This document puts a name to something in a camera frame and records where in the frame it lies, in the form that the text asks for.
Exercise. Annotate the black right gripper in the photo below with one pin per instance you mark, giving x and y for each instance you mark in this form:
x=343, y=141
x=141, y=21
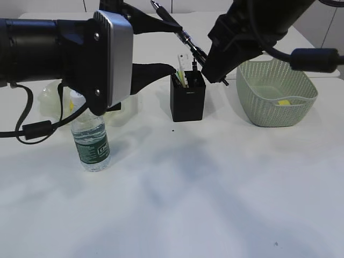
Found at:
x=244, y=32

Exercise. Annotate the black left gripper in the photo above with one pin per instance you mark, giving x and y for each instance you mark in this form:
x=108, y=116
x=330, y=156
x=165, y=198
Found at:
x=84, y=45

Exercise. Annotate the black pen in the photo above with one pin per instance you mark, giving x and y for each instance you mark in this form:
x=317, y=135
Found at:
x=194, y=73
x=176, y=81
x=184, y=37

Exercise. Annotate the clear plastic ruler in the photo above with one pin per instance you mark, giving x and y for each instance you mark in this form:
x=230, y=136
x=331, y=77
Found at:
x=183, y=61

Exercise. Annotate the yellow utility knife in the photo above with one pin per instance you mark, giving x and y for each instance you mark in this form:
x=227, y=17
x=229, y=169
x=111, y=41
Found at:
x=181, y=76

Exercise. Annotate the yellow waste paper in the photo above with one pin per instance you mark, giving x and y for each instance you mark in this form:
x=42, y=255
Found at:
x=284, y=102

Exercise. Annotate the clear plastic water bottle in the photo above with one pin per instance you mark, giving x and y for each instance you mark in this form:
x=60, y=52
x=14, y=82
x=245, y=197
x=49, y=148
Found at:
x=89, y=134

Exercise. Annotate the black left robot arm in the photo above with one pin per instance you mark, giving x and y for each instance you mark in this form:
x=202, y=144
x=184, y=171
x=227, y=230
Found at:
x=30, y=51

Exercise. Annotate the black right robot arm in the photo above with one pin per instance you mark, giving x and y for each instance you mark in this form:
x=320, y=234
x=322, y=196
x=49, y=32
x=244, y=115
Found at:
x=233, y=41

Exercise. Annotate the black square pen holder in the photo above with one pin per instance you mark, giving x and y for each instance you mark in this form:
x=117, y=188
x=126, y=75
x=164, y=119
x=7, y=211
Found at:
x=187, y=104

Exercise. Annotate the green plastic woven basket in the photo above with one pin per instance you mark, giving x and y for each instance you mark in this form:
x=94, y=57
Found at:
x=261, y=84

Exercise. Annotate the green wavy glass plate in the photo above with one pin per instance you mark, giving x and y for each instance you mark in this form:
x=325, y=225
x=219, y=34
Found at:
x=49, y=106

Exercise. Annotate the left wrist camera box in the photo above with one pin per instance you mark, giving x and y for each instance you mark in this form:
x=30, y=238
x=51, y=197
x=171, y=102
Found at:
x=119, y=55

